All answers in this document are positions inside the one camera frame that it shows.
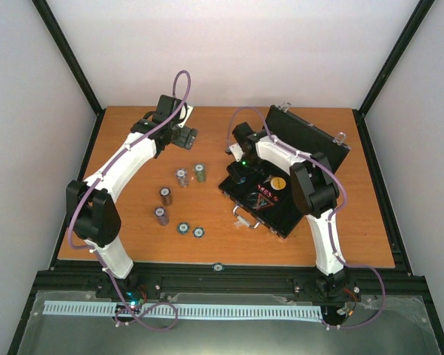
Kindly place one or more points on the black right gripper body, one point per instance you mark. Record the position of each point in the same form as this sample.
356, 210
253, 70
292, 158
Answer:
250, 167

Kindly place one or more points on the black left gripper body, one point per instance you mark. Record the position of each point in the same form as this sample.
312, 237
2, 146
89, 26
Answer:
183, 140

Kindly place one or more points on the black poker set case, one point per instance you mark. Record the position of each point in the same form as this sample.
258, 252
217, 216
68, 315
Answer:
282, 218

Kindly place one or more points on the white dealer button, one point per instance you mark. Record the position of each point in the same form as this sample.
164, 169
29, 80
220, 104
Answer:
278, 183

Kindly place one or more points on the triangular all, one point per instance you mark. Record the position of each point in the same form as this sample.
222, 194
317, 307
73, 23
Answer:
259, 202

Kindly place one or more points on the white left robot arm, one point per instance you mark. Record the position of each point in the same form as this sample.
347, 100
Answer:
92, 218

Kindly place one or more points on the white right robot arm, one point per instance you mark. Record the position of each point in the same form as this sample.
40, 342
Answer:
314, 187

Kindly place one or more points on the green 20 chip stack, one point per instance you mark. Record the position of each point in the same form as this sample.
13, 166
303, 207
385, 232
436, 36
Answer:
200, 172

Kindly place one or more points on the blue 10 chip stack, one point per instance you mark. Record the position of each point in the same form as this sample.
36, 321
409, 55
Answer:
182, 177

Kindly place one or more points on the flat blue chip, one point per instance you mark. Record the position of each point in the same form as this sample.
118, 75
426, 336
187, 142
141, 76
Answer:
183, 228
198, 232

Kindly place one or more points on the brown chip stack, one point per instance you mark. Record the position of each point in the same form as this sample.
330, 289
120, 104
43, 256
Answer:
166, 196

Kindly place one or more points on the black aluminium frame rail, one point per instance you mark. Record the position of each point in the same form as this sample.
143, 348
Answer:
158, 281

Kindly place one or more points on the white perforated cable strip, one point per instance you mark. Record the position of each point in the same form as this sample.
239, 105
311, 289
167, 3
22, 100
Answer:
186, 311

